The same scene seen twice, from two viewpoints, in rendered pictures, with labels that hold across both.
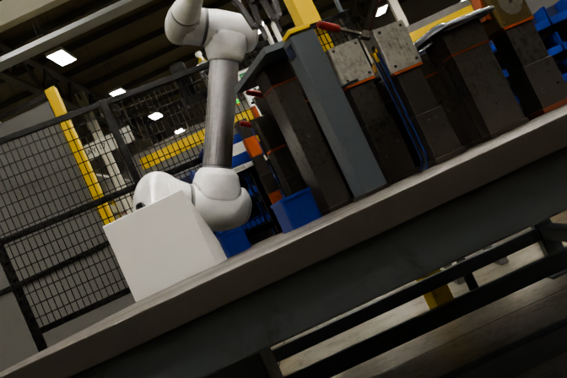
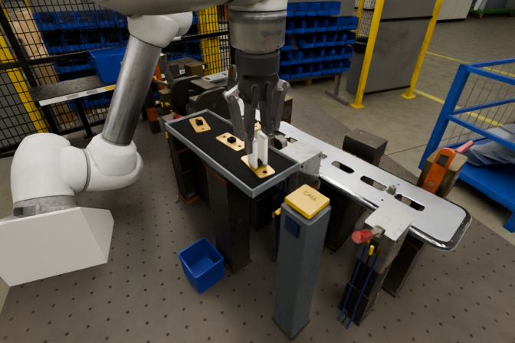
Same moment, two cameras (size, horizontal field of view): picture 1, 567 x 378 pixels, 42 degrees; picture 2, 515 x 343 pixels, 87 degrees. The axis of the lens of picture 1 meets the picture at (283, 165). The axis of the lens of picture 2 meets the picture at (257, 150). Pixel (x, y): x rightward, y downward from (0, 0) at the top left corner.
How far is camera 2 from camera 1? 1.76 m
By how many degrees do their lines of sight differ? 43
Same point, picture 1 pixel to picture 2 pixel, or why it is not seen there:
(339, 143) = (293, 309)
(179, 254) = (67, 255)
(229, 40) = (161, 27)
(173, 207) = (66, 221)
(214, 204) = (109, 180)
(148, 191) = (32, 172)
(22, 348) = not seen: outside the picture
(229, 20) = not seen: hidden behind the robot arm
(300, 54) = (307, 243)
